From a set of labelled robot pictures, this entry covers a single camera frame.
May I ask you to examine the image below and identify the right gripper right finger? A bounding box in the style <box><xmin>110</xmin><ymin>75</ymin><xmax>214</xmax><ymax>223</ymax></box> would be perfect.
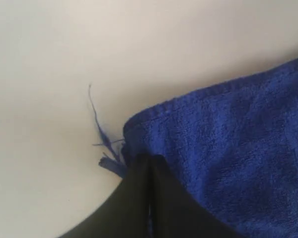
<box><xmin>150</xmin><ymin>155</ymin><xmax>236</xmax><ymax>238</ymax></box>

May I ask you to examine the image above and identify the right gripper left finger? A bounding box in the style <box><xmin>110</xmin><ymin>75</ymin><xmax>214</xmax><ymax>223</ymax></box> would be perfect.
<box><xmin>61</xmin><ymin>154</ymin><xmax>150</xmax><ymax>238</ymax></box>

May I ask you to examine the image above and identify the blue microfiber cloth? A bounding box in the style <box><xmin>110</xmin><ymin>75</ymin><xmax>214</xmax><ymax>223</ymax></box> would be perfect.
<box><xmin>99</xmin><ymin>59</ymin><xmax>298</xmax><ymax>238</ymax></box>

